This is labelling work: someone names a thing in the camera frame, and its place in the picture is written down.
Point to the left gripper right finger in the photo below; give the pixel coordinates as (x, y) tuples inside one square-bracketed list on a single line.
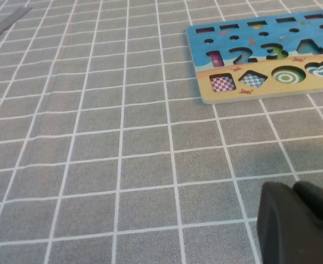
[(320, 206)]

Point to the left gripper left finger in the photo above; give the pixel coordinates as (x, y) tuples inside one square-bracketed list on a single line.
[(288, 236)]

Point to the wooden number shape puzzle board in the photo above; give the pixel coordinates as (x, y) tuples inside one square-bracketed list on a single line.
[(274, 89)]

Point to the grey white-grid tablecloth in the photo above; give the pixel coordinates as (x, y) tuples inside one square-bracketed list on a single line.
[(95, 137)]

